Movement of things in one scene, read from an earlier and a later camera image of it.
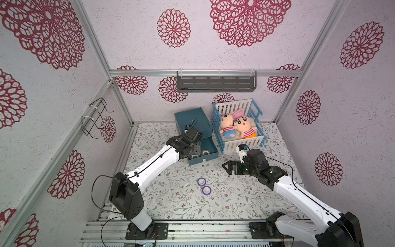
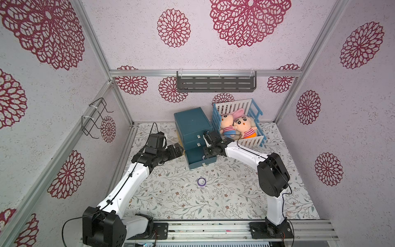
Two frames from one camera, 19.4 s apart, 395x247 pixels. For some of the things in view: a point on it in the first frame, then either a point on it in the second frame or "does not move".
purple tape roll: [200, 184] does not move
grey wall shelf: [213, 81] does not move
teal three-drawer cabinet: [205, 148] does not move
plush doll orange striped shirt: [243, 125] does not move
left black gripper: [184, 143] -> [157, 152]
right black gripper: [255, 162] -> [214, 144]
